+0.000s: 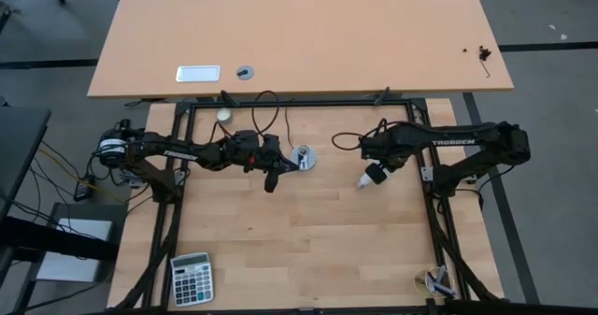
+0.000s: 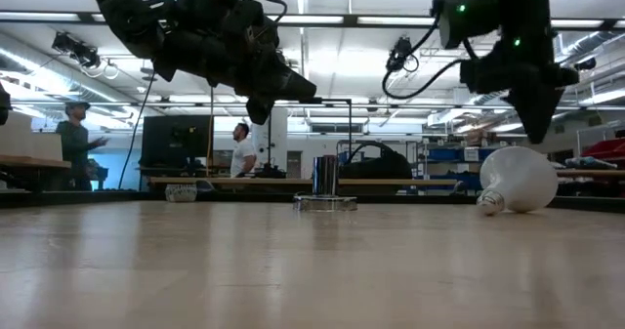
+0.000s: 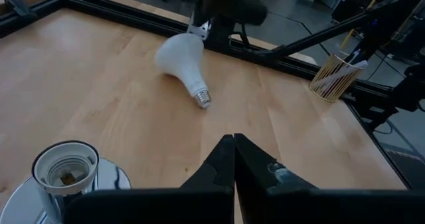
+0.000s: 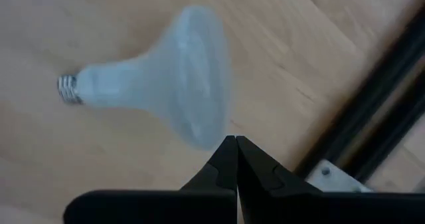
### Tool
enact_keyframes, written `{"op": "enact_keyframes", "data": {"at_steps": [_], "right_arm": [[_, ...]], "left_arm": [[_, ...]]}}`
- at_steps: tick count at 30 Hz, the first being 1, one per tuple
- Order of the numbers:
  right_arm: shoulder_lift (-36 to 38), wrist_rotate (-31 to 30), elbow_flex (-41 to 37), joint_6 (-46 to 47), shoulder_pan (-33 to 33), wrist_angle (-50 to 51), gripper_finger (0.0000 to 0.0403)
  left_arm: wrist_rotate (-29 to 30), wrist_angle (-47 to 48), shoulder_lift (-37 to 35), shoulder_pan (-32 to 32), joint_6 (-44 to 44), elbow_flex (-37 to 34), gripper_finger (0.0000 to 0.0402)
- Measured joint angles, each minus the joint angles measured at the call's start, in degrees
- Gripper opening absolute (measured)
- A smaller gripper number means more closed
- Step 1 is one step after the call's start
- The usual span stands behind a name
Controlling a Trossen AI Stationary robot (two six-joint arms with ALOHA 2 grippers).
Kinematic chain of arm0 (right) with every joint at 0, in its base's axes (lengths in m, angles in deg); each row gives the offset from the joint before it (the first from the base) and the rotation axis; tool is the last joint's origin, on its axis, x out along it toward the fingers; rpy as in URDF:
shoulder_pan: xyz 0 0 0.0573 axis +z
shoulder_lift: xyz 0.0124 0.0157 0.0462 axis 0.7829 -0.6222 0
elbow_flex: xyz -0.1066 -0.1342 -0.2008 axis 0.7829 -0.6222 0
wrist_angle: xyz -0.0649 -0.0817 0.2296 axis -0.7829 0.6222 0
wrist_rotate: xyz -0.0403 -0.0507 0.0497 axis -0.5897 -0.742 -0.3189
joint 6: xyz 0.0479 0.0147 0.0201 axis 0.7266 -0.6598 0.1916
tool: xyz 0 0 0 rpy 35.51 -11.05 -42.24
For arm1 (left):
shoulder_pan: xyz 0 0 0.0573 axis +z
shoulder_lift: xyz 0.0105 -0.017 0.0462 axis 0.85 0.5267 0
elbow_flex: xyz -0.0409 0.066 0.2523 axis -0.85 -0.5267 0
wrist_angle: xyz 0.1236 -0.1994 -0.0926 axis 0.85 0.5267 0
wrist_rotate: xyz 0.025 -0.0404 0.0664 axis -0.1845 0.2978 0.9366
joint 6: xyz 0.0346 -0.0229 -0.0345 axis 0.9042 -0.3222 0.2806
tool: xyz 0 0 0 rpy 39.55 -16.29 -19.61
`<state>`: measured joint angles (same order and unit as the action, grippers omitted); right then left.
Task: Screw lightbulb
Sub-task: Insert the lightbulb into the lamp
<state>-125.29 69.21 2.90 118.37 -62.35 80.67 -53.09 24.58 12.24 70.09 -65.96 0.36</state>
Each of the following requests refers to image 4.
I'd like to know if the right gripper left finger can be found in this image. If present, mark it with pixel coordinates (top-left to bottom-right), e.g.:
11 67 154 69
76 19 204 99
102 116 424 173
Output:
63 135 238 224

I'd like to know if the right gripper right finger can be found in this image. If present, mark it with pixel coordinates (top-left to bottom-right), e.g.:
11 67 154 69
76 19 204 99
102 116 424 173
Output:
235 136 425 224

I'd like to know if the white flood lightbulb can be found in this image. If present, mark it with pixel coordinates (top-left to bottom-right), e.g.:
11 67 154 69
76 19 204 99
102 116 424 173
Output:
56 5 232 151

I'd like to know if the silver corner bracket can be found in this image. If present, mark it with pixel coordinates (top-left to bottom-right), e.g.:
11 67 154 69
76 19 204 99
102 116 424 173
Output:
305 160 373 193

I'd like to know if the black aluminium table frame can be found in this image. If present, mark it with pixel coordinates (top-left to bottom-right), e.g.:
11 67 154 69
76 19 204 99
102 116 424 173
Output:
294 4 425 185

